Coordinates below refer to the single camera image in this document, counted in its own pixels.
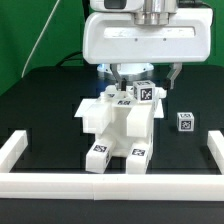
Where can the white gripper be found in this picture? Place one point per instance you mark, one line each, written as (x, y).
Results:
(139, 31)

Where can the white chair nut cube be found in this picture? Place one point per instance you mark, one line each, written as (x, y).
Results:
(185, 121)
(144, 91)

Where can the white chair back frame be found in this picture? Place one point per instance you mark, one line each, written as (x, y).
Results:
(98, 117)

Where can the white chair seat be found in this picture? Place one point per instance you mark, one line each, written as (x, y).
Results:
(131, 123)

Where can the white right fence bar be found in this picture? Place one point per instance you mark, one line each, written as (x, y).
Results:
(215, 143)

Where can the white left fence bar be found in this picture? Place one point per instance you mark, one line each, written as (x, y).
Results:
(12, 150)

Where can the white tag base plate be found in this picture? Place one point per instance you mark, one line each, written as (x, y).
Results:
(81, 111)

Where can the black camera pole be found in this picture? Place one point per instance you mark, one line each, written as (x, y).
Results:
(86, 9)

